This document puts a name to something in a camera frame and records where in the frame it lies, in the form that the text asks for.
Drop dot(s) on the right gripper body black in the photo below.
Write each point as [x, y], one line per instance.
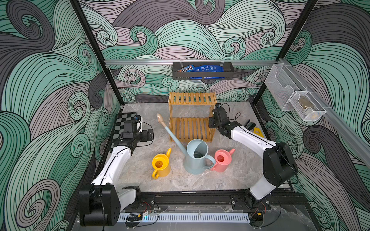
[214, 123]

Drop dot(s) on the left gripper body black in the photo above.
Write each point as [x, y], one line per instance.
[142, 136]

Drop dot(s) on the wooden slatted two-tier shelf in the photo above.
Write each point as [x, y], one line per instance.
[185, 125]

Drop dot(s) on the small yellow watering can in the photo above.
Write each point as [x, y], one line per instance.
[161, 165]

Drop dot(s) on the large pale blue watering can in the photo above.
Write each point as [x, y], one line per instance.
[196, 159]

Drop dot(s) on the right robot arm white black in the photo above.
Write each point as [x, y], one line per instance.
[279, 165]

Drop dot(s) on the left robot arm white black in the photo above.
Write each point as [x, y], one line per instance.
[109, 184]

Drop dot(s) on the small pink watering can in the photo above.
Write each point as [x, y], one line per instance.
[223, 160]

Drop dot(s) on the black grey chessboard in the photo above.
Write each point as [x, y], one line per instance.
[118, 127]

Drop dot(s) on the black stapler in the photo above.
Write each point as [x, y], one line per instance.
[250, 125]

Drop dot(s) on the yellow triangular plastic stand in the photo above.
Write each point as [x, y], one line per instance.
[258, 132]

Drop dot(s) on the blue snack packet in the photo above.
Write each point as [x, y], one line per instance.
[207, 69]

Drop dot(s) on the m&m candy packet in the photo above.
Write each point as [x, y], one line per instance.
[189, 68]

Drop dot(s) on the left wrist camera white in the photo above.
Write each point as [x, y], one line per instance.
[138, 121]

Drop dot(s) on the black wall basket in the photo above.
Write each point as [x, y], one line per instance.
[226, 75]

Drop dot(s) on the clear plastic wall bin large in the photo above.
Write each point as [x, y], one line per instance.
[281, 86]

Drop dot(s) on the aluminium wall rail back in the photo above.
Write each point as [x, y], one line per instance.
[169, 62]

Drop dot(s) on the aluminium wall rail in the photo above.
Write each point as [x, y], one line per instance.
[348, 135]
[169, 62]

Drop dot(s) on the clear plastic wall bin small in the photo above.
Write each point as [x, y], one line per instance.
[306, 106]

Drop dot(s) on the white perforated cable duct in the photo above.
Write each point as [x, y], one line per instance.
[196, 217]

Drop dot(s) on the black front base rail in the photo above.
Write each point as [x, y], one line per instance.
[235, 198]

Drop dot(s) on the aluminium wall rail right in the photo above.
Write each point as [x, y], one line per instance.
[348, 135]

